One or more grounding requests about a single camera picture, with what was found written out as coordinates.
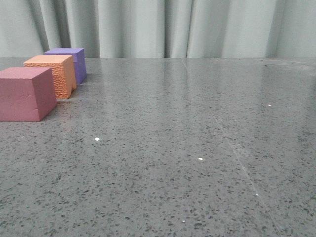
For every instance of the orange foam cube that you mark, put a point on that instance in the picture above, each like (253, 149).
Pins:
(62, 69)

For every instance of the purple foam cube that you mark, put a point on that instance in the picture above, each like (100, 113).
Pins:
(79, 60)

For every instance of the pale green curtain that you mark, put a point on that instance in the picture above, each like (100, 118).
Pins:
(160, 28)

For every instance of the red foam cube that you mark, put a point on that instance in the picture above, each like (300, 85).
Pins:
(26, 93)

